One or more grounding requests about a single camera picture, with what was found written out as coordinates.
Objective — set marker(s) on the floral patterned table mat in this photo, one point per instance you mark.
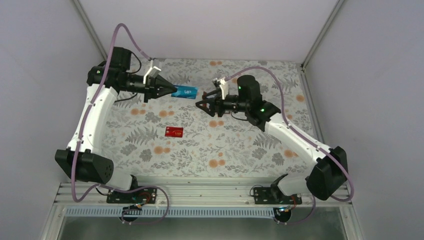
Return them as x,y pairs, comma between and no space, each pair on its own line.
228,146

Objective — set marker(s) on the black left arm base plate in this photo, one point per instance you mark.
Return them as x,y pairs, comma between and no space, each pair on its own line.
144,196

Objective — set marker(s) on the blue credit card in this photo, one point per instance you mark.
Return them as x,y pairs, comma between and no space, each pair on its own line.
185,92

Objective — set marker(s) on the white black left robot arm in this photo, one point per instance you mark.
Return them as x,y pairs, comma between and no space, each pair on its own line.
82,160

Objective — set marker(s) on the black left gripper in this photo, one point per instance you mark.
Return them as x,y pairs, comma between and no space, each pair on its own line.
147,88

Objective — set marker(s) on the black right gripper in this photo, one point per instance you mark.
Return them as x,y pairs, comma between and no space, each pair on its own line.
216,104

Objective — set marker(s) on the red VIP credit card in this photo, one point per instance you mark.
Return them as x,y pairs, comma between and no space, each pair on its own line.
175,132

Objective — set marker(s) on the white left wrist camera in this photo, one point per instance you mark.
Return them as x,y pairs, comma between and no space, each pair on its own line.
153,69

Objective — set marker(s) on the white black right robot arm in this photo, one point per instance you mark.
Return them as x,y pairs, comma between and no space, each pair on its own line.
326,166

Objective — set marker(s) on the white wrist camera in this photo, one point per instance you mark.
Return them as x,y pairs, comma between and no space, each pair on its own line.
153,69
222,87

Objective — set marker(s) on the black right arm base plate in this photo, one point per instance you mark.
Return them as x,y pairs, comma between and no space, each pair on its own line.
273,196

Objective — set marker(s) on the grey slotted cable duct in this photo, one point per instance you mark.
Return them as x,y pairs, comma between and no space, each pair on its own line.
172,212

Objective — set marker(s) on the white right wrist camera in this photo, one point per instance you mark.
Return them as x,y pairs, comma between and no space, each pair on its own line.
222,87

